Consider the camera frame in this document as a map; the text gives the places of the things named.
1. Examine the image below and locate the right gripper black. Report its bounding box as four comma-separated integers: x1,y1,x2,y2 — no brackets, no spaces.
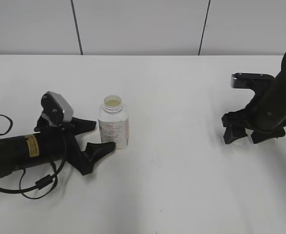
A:
222,80,286,144

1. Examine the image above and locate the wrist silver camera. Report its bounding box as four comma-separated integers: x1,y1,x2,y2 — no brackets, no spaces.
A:
41,91,74,126
230,73,274,93

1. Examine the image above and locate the left black wall cable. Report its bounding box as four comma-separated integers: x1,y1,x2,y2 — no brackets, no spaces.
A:
70,0,84,56

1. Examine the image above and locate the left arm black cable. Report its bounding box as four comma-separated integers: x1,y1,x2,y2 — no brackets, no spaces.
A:
0,113,67,200

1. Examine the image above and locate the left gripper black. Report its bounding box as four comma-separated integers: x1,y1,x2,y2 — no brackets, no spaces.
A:
35,117,115,176

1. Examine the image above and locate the black wall cable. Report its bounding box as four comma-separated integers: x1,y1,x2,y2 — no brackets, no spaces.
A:
197,0,211,57
70,0,84,56

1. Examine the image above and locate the white bottle cap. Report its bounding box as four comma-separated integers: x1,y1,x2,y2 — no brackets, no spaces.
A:
230,137,253,148

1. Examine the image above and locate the white yogurt bottle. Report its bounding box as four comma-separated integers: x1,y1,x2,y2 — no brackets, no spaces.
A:
98,95,129,149

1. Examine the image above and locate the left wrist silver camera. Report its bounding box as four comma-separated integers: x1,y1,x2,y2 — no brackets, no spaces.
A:
41,91,74,126

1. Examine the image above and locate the right black wall cable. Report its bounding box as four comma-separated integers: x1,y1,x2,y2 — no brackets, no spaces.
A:
197,0,211,57

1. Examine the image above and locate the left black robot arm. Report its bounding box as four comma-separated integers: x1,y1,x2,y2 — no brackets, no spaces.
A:
0,118,115,179

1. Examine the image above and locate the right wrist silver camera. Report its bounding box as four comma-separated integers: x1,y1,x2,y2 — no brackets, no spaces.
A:
230,73,274,93

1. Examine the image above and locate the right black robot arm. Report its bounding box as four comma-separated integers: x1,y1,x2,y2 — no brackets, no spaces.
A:
221,52,286,144

